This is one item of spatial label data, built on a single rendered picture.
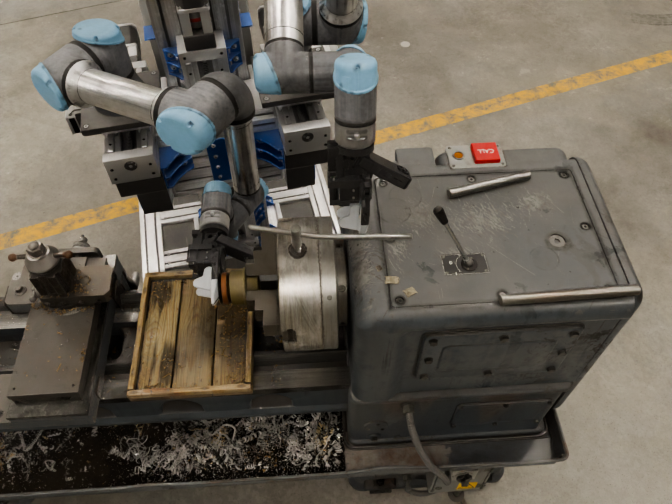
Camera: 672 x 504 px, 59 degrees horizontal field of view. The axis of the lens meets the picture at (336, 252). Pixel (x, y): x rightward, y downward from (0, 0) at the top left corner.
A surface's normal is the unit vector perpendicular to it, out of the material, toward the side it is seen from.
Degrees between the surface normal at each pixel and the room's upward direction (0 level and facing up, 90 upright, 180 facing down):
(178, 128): 89
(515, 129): 0
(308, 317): 61
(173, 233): 0
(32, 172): 0
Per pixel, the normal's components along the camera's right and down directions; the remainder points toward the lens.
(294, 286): 0.04, 0.00
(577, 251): 0.00, -0.59
